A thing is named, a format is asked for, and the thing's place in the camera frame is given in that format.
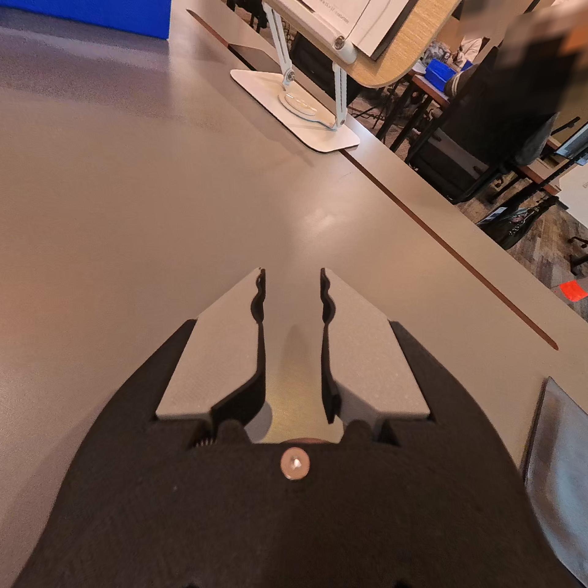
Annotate white wooden document stand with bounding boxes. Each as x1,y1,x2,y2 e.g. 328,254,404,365
230,0,462,153

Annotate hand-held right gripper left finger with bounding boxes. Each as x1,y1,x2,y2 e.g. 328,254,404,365
155,267,268,425

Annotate black floor cable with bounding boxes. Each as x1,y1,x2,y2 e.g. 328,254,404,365
353,92,393,135

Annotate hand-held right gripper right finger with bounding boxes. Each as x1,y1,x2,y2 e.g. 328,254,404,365
320,267,432,438

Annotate white printed paper sheet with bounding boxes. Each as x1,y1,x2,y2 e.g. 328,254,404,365
299,0,412,60

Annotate black floor bag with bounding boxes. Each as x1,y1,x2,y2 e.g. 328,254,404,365
477,195,562,251

